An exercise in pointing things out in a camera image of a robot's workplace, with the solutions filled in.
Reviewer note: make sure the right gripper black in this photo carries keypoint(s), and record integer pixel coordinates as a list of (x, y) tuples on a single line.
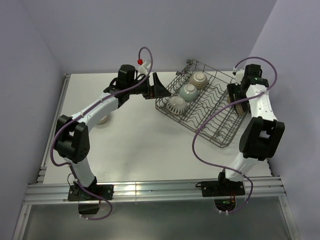
[(232, 89)]

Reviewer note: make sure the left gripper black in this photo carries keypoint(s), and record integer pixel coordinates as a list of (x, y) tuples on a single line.
[(157, 90)]

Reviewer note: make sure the brown beige bowl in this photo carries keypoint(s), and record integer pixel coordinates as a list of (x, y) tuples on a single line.
[(241, 108)]

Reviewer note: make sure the white bowl striped outside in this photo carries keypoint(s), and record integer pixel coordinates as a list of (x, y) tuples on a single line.
[(176, 105)]

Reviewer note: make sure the light green bowl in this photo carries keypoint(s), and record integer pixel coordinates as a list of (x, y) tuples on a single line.
[(188, 92)]

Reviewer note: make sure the red patterned bowl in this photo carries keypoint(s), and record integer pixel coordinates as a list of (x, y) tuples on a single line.
[(199, 80)]

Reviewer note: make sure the plain white bowl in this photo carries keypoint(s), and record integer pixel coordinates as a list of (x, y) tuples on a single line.
[(103, 120)]

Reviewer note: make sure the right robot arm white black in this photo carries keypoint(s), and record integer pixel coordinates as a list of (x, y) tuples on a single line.
[(263, 133)]

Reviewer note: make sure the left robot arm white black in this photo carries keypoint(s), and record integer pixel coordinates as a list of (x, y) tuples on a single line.
[(71, 139)]

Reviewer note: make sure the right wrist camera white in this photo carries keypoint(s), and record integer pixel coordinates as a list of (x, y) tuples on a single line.
[(238, 75)]

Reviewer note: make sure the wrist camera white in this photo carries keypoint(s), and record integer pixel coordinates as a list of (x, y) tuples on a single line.
[(144, 66), (238, 75)]

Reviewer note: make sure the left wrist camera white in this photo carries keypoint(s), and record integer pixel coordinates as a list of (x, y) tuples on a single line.
[(144, 66)]

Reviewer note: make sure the grey wire dish rack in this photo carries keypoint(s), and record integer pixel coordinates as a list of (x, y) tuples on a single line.
[(222, 129)]

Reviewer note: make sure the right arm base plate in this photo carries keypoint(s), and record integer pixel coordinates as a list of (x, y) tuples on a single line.
[(214, 188)]

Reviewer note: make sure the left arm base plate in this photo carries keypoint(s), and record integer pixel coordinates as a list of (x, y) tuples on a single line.
[(107, 191)]

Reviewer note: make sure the aluminium rail frame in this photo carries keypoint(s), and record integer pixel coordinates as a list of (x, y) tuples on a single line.
[(147, 157)]

